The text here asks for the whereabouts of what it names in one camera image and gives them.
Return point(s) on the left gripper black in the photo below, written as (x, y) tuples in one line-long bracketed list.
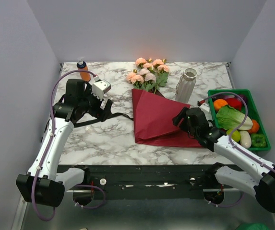
[(99, 112)]

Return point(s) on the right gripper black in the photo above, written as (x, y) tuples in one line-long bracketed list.
[(176, 119)]

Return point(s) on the black ribbon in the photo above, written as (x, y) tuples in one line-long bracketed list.
[(61, 125)]

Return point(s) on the dark red wrapping paper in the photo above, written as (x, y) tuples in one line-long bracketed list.
[(152, 119)]

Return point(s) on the pink flower bunch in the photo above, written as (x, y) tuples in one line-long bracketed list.
[(149, 75)]

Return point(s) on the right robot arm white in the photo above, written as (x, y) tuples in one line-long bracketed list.
[(257, 175)]

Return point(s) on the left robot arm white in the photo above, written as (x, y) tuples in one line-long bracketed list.
[(42, 184)]

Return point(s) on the white ribbed vase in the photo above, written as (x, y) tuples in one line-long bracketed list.
[(186, 85)]

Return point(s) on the green plastic tray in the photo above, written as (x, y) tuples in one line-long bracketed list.
[(248, 109)]

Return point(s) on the toy orange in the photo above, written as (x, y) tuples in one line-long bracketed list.
[(219, 103)]

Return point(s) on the toy lettuce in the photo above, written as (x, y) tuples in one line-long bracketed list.
[(229, 118)]

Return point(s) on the orange pump bottle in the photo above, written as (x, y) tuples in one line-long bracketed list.
[(82, 65)]

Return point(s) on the toy red pepper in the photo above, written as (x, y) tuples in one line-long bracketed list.
[(235, 103)]

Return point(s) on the toy green apple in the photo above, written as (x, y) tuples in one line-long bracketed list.
[(235, 136)]

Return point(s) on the toy purple onion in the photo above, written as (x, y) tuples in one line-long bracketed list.
[(243, 97)]

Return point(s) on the toy white radish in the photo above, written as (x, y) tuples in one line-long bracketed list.
[(245, 139)]

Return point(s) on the toy tangerine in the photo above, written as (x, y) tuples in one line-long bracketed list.
[(255, 127)]

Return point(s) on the toy green pepper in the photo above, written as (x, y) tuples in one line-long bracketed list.
[(258, 141)]

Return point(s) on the green object at bottom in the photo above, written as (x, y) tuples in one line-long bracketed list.
[(252, 226)]

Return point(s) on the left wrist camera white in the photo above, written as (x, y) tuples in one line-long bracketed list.
[(100, 88)]

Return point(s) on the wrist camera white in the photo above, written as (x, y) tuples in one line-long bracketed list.
[(203, 106), (100, 88)]

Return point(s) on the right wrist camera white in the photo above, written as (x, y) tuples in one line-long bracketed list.
[(203, 106)]

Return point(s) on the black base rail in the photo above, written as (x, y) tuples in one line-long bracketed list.
[(140, 182)]

